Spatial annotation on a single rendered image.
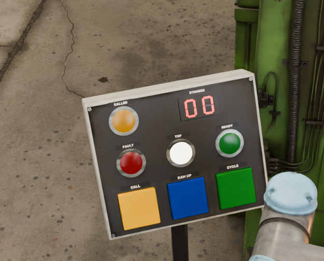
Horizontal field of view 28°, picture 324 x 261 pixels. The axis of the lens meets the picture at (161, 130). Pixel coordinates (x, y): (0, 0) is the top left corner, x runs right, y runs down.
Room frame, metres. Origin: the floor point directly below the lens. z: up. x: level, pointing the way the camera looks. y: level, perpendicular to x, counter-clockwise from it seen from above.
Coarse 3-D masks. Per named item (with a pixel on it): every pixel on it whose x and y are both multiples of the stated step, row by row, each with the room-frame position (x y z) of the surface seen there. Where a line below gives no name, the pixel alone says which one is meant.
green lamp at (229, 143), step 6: (222, 138) 0.92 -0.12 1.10; (228, 138) 0.92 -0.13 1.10; (234, 138) 0.93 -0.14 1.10; (222, 144) 0.92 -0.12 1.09; (228, 144) 0.92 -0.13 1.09; (234, 144) 0.92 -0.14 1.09; (240, 144) 0.92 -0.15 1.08; (222, 150) 0.91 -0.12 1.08; (228, 150) 0.91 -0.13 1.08; (234, 150) 0.91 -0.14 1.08
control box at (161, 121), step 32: (96, 96) 1.00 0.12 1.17; (128, 96) 0.96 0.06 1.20; (160, 96) 0.96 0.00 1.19; (192, 96) 0.96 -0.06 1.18; (224, 96) 0.97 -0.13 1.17; (256, 96) 0.98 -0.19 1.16; (96, 128) 0.92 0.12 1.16; (160, 128) 0.93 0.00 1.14; (192, 128) 0.93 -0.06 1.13; (224, 128) 0.94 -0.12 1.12; (256, 128) 0.94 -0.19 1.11; (96, 160) 0.88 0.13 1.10; (160, 160) 0.89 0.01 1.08; (192, 160) 0.90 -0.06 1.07; (224, 160) 0.90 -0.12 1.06; (256, 160) 0.91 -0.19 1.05; (160, 192) 0.86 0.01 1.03; (256, 192) 0.87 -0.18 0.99; (160, 224) 0.83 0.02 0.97
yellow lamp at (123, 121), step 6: (120, 114) 0.93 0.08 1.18; (126, 114) 0.93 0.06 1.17; (132, 114) 0.93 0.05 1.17; (114, 120) 0.93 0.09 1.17; (120, 120) 0.93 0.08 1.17; (126, 120) 0.93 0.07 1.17; (132, 120) 0.93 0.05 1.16; (114, 126) 0.92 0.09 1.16; (120, 126) 0.92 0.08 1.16; (126, 126) 0.92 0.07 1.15; (132, 126) 0.92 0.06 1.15
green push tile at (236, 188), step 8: (248, 168) 0.89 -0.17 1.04; (216, 176) 0.88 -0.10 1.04; (224, 176) 0.88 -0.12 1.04; (232, 176) 0.88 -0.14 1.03; (240, 176) 0.88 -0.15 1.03; (248, 176) 0.89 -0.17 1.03; (224, 184) 0.87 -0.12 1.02; (232, 184) 0.87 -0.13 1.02; (240, 184) 0.88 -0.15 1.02; (248, 184) 0.88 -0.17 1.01; (224, 192) 0.86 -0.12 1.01; (232, 192) 0.87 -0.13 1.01; (240, 192) 0.87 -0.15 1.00; (248, 192) 0.87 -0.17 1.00; (224, 200) 0.86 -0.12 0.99; (232, 200) 0.86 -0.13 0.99; (240, 200) 0.86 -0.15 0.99; (248, 200) 0.86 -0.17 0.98; (224, 208) 0.85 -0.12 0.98
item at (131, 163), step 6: (126, 156) 0.89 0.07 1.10; (132, 156) 0.89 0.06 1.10; (138, 156) 0.89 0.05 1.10; (120, 162) 0.88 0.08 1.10; (126, 162) 0.88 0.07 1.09; (132, 162) 0.88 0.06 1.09; (138, 162) 0.89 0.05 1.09; (126, 168) 0.88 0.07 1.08; (132, 168) 0.88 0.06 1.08; (138, 168) 0.88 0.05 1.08
